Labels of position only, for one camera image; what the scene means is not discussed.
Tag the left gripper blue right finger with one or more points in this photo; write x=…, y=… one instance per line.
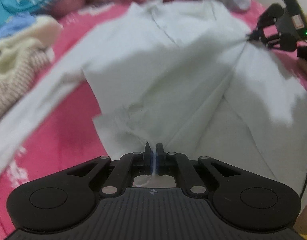
x=165, y=161

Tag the blue garment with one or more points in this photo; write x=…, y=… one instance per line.
x=16, y=23

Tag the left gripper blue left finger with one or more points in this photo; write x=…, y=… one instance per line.
x=142, y=163

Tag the white shirt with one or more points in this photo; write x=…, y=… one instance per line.
x=182, y=74

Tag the cream sweater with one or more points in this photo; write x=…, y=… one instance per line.
x=40, y=35

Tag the pink floral bed sheet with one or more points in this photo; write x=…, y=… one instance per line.
x=67, y=136

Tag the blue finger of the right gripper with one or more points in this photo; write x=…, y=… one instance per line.
x=257, y=38
x=257, y=31

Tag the right hand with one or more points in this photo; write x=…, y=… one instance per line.
x=302, y=58

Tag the beige checked knit garment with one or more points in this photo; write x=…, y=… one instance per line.
x=18, y=80

